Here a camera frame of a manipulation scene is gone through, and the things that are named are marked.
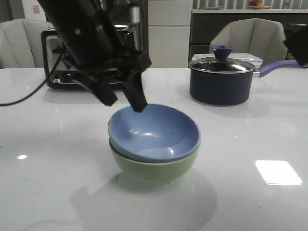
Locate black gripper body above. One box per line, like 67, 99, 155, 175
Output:
63, 50, 152, 90

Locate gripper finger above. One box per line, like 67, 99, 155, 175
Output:
90, 78, 117, 106
121, 72, 148, 113

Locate blue bowl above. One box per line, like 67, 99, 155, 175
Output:
108, 104, 200, 163

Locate green bowl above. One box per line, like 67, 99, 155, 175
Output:
109, 139, 201, 184

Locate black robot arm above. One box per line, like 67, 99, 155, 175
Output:
39, 0, 151, 112
283, 25, 308, 67

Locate black chrome four-slot toaster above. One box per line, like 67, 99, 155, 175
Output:
41, 25, 140, 91

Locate white refrigerator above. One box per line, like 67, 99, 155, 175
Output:
148, 0, 193, 68

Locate glass pot lid blue knob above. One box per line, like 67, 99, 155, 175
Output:
188, 45, 255, 74

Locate dark blue saucepan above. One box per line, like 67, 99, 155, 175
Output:
190, 60, 300, 106

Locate left beige armchair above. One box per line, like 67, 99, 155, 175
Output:
0, 19, 53, 69

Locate beige armchair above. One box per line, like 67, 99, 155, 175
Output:
209, 18, 287, 64
0, 19, 53, 69

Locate pink paper sign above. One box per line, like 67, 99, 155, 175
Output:
32, 5, 40, 14

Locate clear plastic storage container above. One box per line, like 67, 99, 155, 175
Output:
192, 53, 263, 68

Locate right beige armchair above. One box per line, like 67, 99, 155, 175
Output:
209, 18, 287, 64

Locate fruit plate on counter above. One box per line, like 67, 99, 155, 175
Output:
248, 0, 270, 10

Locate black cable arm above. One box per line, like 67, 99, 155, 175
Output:
0, 54, 65, 107

